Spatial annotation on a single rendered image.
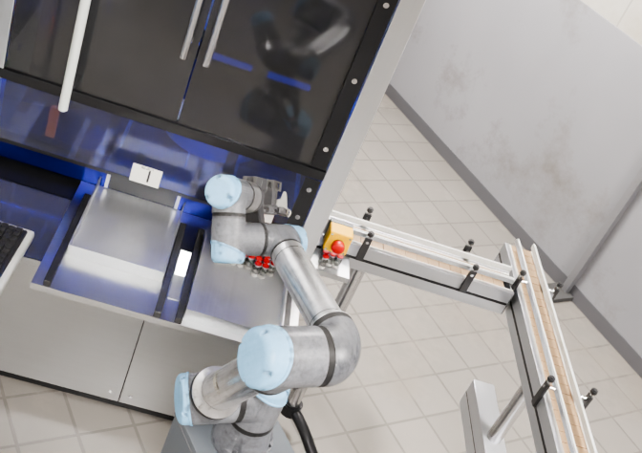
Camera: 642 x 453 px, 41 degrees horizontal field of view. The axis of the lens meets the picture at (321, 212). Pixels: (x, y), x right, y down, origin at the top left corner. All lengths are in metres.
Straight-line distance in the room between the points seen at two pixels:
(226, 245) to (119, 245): 0.62
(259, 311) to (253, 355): 0.79
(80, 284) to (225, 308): 0.38
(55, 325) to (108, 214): 0.53
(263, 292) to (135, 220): 0.43
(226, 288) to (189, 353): 0.52
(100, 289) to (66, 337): 0.67
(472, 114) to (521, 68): 0.46
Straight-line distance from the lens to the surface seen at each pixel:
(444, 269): 2.77
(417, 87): 5.79
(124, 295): 2.29
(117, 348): 2.92
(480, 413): 2.96
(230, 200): 1.86
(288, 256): 1.86
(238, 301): 2.37
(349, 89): 2.28
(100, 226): 2.48
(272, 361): 1.55
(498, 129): 5.22
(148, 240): 2.48
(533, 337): 2.72
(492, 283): 2.84
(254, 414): 2.01
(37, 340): 2.98
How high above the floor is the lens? 2.41
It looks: 32 degrees down
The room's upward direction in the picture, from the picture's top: 24 degrees clockwise
